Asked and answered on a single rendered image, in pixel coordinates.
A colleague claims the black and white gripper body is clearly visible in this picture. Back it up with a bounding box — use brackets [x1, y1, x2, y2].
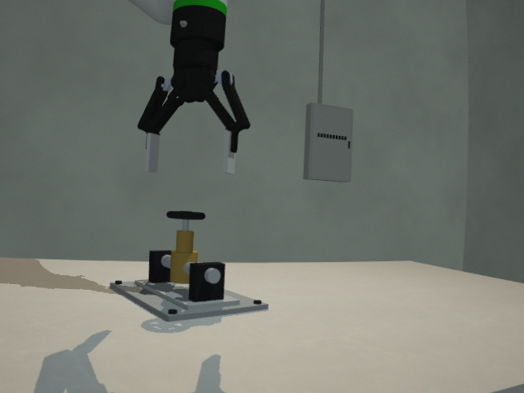
[171, 43, 219, 103]

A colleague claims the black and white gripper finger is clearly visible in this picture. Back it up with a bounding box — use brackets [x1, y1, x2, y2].
[138, 76, 187, 173]
[192, 70, 251, 174]

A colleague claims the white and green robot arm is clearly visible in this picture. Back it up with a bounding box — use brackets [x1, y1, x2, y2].
[128, 0, 228, 52]

